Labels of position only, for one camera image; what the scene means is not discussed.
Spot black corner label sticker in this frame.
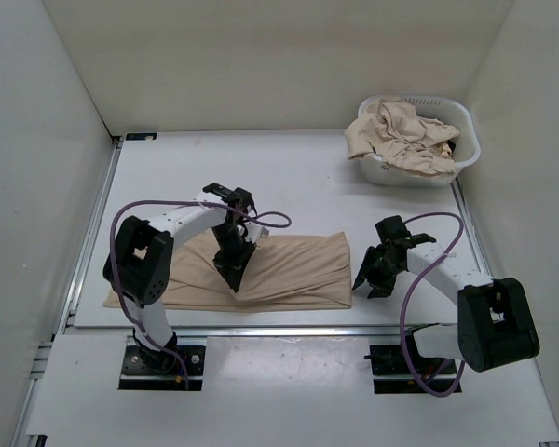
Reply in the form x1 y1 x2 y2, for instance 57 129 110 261
125 132 157 141

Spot beige trousers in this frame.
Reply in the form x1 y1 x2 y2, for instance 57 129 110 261
102 230 353 312

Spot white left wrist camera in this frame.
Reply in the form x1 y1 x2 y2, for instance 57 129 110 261
251 225 269 244

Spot aluminium right side rail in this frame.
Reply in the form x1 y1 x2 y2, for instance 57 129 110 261
451 178 492 275

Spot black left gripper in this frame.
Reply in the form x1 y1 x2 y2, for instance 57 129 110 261
211 223 255 291

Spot aluminium table edge rail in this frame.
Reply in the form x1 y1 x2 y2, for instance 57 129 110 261
50 326 400 342

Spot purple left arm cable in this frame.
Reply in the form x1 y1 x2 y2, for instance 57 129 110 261
109 198 293 387

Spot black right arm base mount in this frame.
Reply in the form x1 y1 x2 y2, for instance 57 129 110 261
361 326 458 395

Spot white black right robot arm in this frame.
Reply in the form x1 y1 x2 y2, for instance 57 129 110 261
353 215 540 373

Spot white laundry basket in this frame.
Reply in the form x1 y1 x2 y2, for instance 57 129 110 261
345 95 481 187

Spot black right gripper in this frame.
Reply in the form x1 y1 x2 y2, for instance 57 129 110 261
352 245 403 299

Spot aluminium left side rail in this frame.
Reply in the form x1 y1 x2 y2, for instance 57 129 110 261
9 136 125 446

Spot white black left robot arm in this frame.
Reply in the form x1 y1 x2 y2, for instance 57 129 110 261
102 183 265 380

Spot beige clothes pile in basket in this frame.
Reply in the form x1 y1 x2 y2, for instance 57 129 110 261
345 97 460 178

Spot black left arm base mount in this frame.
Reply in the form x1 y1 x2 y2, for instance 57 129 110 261
118 339 206 392

